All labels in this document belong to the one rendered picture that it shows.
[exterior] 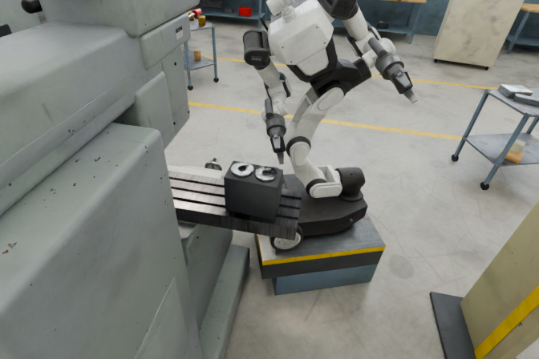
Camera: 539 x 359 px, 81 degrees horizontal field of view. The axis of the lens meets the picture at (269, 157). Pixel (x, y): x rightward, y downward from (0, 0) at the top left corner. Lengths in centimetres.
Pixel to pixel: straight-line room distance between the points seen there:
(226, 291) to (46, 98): 160
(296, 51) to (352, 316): 166
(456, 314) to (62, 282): 229
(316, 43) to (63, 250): 118
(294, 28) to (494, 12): 572
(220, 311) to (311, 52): 148
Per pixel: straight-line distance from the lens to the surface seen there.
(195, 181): 156
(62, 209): 68
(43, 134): 73
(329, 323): 225
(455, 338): 246
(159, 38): 104
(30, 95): 70
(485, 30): 698
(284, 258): 196
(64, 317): 71
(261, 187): 124
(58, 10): 103
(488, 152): 370
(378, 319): 235
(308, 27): 142
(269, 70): 160
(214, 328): 198
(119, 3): 92
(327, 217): 198
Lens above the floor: 198
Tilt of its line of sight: 36 degrees down
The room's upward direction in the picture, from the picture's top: 3 degrees clockwise
